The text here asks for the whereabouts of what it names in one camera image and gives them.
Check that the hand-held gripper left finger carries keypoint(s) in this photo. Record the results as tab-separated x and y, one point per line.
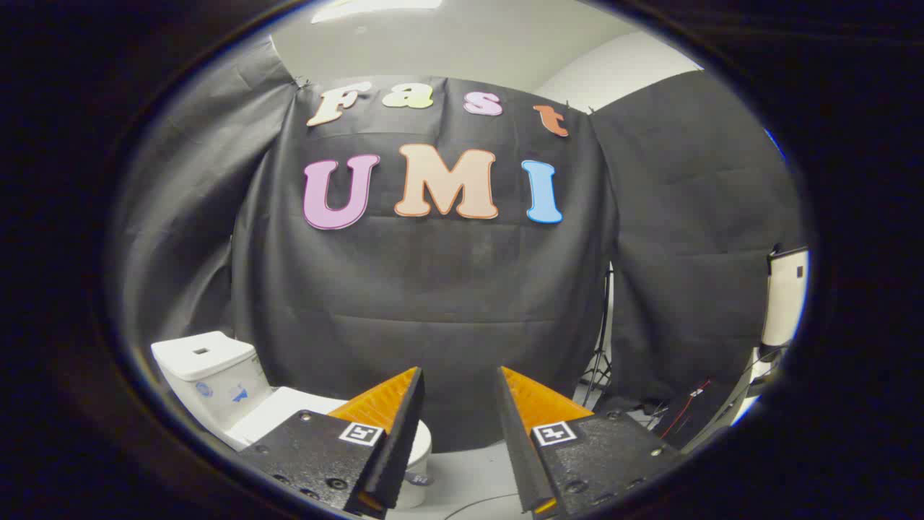
404	433

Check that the white ceramic toilet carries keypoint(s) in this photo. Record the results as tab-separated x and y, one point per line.
209	368

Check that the black tripod stand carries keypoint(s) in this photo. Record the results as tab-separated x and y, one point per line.
599	354

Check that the black case with red line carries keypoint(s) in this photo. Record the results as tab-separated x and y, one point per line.
696	412

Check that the black backdrop cloth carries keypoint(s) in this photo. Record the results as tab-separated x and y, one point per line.
447	289

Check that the ceiling light panel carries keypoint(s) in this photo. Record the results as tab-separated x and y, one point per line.
375	6

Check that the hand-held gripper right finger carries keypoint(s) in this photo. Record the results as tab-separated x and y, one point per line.
514	440

